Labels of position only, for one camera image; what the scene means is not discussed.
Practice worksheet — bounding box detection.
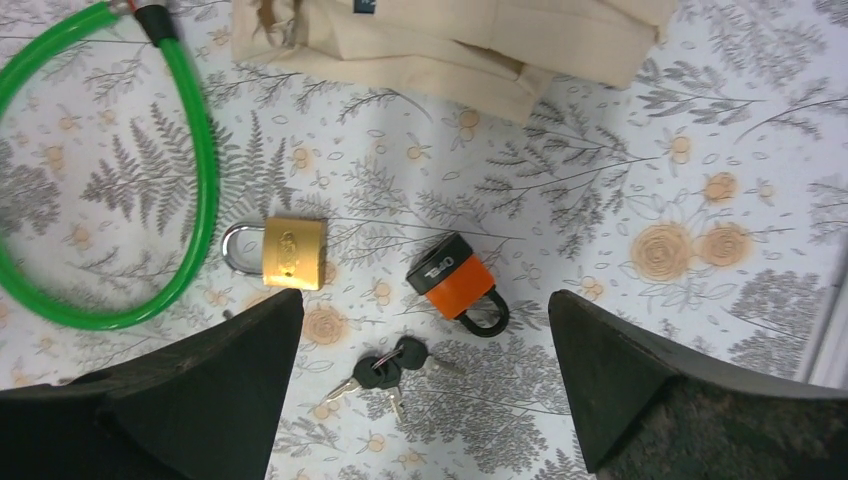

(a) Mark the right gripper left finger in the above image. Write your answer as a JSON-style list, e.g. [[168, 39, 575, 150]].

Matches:
[[1, 289, 304, 479]]

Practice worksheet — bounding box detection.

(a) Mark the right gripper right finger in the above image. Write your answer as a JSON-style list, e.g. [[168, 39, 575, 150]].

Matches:
[[548, 290, 847, 479]]

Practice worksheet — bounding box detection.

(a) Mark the brass padlock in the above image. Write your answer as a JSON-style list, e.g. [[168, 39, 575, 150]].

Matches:
[[221, 217, 327, 291]]

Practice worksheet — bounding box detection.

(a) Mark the black head key bunch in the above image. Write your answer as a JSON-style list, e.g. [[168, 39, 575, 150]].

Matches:
[[324, 336, 465, 423]]

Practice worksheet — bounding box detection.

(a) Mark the orange black key bunch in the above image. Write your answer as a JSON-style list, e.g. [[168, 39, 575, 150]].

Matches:
[[405, 232, 510, 338]]

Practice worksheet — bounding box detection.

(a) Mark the green cable lock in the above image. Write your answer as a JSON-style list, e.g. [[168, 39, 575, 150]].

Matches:
[[0, 0, 221, 333]]

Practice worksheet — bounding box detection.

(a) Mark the floral table mat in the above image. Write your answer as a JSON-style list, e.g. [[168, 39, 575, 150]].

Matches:
[[1, 1, 847, 479]]

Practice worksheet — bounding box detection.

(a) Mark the folded beige garment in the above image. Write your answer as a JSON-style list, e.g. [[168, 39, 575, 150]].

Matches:
[[232, 0, 677, 123]]

